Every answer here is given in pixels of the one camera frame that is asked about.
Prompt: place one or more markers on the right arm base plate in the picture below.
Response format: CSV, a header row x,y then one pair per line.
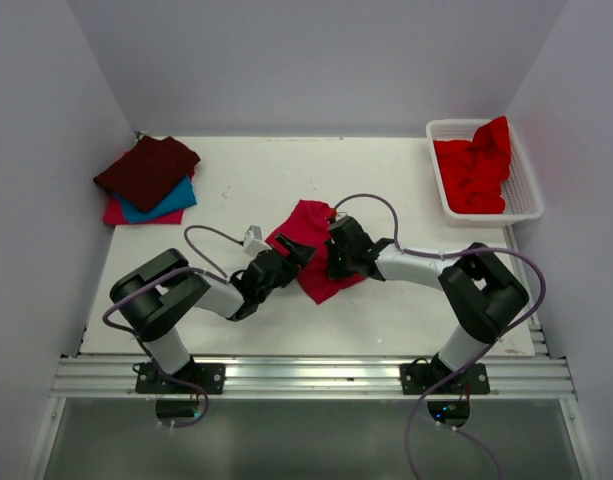
x,y
433,377

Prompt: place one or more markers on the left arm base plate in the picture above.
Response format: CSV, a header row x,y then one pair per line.
x,y
210,377

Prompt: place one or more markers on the pink folded t-shirt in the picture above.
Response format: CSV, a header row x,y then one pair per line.
x,y
120,213

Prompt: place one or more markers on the bright red t-shirt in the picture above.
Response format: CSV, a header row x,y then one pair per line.
x,y
473,171

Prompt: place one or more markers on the blue folded t-shirt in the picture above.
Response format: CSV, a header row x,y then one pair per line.
x,y
181,197

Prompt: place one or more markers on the dark maroon folded t-shirt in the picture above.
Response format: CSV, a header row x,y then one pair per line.
x,y
147,173

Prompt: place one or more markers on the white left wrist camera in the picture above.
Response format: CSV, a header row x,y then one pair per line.
x,y
253,242

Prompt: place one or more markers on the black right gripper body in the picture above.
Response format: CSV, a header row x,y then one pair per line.
x,y
339,262

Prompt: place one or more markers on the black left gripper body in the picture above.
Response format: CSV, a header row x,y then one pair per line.
x,y
287,273

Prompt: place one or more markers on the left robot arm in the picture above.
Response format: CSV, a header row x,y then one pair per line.
x,y
150,301

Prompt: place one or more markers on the crimson t-shirt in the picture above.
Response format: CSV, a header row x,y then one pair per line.
x,y
308,225

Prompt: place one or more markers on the white plastic basket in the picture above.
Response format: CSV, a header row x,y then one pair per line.
x,y
520,191

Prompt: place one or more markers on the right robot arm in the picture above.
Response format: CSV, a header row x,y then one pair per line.
x,y
483,293

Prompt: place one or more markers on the aluminium mounting rail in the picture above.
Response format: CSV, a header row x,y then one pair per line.
x,y
350,346

